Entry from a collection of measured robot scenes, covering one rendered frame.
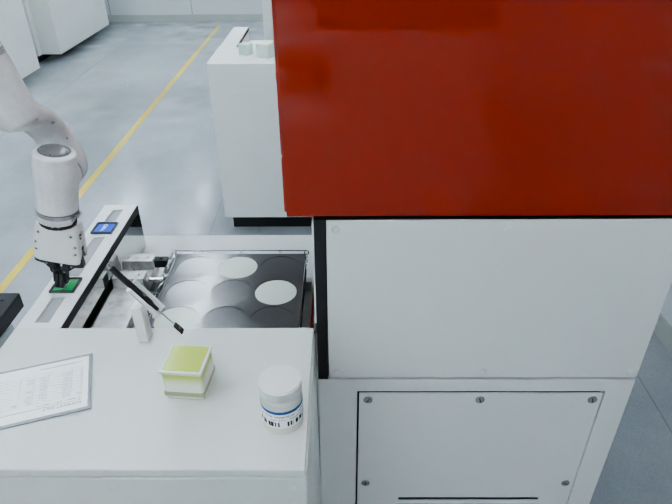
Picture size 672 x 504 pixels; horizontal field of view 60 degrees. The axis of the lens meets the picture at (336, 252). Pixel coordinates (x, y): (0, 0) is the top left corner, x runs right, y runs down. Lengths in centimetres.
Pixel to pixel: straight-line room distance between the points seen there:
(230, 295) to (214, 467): 55
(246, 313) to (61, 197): 46
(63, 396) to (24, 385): 9
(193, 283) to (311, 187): 56
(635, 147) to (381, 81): 45
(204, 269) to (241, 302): 18
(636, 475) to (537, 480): 79
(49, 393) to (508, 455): 103
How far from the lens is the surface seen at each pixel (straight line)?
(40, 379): 123
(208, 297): 144
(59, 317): 138
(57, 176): 128
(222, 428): 104
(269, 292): 143
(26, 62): 699
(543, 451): 156
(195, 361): 107
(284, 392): 95
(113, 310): 150
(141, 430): 108
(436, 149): 102
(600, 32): 103
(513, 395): 140
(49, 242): 139
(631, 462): 243
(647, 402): 267
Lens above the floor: 174
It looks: 33 degrees down
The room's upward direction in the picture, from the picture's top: straight up
